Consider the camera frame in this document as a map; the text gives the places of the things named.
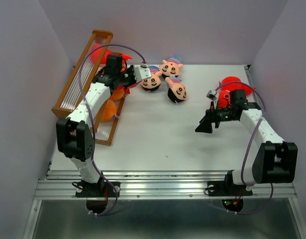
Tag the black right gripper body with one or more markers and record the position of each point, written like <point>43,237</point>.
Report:
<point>221,115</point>

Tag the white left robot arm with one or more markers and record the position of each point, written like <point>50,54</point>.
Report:
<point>76,133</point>

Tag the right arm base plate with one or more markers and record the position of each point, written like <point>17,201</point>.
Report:
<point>220,189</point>

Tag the cartoon boy doll upper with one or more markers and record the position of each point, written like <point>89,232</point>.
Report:
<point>171,66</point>

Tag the wooden toy shelf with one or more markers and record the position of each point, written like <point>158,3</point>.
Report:
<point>81,77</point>

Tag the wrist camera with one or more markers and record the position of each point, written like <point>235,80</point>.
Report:
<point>213,95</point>
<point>142,72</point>

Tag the red shark plush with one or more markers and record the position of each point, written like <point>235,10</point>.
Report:
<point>126,91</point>
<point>224,99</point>
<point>231,83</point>
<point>96,55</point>

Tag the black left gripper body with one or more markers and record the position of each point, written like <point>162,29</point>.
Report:
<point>127,77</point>

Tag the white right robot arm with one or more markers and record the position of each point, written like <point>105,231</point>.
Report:
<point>276,159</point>

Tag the cartoon boy doll lower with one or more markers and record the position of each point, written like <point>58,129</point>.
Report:
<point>176,90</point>

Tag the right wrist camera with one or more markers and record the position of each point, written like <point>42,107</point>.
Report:
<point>213,95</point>

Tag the orange shark plush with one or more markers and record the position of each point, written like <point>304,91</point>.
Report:
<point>110,112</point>
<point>117,94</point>

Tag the red shark plush back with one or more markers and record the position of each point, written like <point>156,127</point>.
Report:
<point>231,83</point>

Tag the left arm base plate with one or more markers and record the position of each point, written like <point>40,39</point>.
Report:
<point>101,189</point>

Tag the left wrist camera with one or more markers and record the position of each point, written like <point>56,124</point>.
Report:
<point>142,72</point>

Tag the aluminium frame rail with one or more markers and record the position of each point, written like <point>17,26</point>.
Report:
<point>134,185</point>

